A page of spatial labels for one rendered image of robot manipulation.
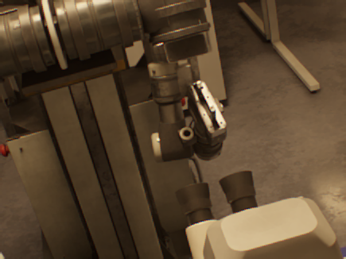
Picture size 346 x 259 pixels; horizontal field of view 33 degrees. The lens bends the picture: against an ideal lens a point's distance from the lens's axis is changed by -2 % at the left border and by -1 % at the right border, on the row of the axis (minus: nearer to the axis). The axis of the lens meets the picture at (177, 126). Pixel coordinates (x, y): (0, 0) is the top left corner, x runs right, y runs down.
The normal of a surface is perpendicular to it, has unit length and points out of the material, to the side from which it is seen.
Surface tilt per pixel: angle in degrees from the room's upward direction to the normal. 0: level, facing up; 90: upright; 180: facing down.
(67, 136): 90
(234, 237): 0
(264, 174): 0
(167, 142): 68
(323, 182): 0
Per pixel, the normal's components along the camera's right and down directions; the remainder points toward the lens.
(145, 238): 0.22, 0.47
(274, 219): -0.19, -0.84
